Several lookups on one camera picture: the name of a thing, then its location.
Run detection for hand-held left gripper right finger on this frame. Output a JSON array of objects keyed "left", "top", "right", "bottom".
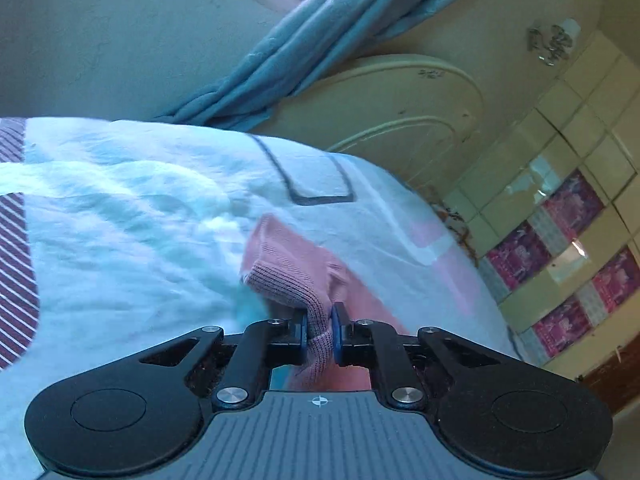
[{"left": 332, "top": 302, "right": 501, "bottom": 411}]

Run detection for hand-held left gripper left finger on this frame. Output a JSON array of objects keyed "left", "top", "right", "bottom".
[{"left": 140, "top": 308, "right": 308, "bottom": 408}]

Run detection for pink knit garment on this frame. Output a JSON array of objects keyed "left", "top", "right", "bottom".
[{"left": 239, "top": 212, "right": 401, "bottom": 393}]

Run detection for pink wardrobe poster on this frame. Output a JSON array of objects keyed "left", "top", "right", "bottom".
[
  {"left": 532, "top": 295, "right": 596, "bottom": 358},
  {"left": 542, "top": 170, "right": 606, "bottom": 241},
  {"left": 590, "top": 247, "right": 640, "bottom": 318},
  {"left": 486, "top": 232, "right": 551, "bottom": 291}
]

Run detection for white and blue printed blanket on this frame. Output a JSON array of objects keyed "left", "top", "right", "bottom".
[{"left": 0, "top": 117, "right": 526, "bottom": 480}]

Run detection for cream headboard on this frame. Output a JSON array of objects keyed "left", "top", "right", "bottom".
[{"left": 250, "top": 52, "right": 486, "bottom": 196}]

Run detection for brown wooden door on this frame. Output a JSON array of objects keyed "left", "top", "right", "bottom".
[{"left": 582, "top": 342, "right": 640, "bottom": 403}]

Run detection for maroon striped cloth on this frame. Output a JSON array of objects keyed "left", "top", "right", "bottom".
[{"left": 0, "top": 117, "right": 41, "bottom": 371}]

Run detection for blue curtain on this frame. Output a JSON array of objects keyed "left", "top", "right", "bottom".
[{"left": 150, "top": 0, "right": 496, "bottom": 133}]

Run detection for cream wardrobe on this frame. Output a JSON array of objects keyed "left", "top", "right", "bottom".
[{"left": 445, "top": 30, "right": 640, "bottom": 376}]

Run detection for metal wall hooks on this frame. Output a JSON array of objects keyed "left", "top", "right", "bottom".
[{"left": 526, "top": 17, "right": 581, "bottom": 67}]

